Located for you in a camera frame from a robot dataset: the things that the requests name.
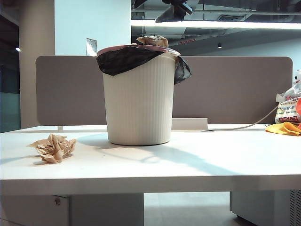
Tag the crumpled brown paper, wide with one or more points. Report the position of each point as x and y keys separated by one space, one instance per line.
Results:
x=54 y=149

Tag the white drawer cabinet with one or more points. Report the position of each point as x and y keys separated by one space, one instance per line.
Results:
x=94 y=209

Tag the grey desk partition panel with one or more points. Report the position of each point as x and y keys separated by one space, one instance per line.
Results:
x=70 y=94

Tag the printed plastic snack bag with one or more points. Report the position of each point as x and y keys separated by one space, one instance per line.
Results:
x=285 y=110

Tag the red hanging sign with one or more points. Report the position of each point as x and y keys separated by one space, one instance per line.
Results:
x=187 y=41

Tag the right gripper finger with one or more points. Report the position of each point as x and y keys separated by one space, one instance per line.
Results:
x=183 y=10
x=168 y=15

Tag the black ceiling spot lamp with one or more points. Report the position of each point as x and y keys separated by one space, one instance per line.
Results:
x=219 y=45

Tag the orange plastic object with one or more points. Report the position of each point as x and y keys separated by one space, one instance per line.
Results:
x=299 y=106

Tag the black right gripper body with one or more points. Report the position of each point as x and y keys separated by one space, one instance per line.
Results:
x=175 y=2

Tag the beige round pillar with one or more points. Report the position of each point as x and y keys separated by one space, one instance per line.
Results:
x=35 y=82

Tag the white partition foot bracket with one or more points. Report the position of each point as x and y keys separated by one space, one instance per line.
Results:
x=60 y=128

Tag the yellow cloth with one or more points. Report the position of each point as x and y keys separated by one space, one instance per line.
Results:
x=282 y=128

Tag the round metal cabinet lock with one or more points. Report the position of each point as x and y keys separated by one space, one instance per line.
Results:
x=57 y=201

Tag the white cabinet with vent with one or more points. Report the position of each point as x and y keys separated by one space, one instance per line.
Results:
x=258 y=204

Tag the metal wall plate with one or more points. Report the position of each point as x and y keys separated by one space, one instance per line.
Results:
x=91 y=46

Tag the white plush toy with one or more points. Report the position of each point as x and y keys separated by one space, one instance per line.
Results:
x=298 y=78

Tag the white ribbed trash can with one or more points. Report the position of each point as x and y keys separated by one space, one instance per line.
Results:
x=138 y=106

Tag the long ceiling light strip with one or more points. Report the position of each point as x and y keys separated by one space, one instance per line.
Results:
x=223 y=24

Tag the black plastic trash bag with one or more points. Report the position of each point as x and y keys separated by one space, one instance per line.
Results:
x=122 y=61

